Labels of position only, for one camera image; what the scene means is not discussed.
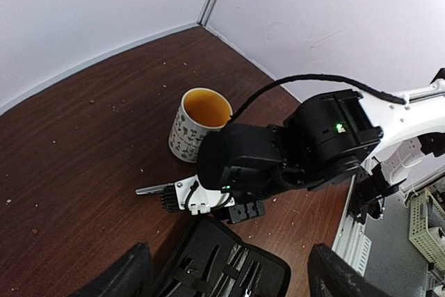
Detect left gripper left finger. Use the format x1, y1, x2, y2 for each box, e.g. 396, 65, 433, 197
71, 243, 153, 296

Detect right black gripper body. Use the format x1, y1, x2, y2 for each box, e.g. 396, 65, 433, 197
197, 124, 306, 224

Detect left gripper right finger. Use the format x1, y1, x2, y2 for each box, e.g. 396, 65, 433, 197
307, 243, 389, 297

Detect black zippered tool case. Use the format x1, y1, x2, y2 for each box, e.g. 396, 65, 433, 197
152, 217, 291, 296

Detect silver thinning scissors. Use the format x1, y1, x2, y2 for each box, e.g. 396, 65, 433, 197
135, 183, 175, 195

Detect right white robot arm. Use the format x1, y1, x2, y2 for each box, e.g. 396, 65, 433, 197
192, 74, 444, 214

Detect white floral mug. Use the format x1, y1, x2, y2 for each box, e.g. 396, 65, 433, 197
168, 88, 232, 163

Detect beige plastic basket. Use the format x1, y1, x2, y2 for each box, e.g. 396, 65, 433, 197
409, 189, 444, 273

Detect aluminium front rail frame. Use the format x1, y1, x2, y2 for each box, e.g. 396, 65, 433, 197
332, 177, 372, 277

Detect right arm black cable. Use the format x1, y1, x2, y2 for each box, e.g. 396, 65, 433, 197
227, 73, 407, 124

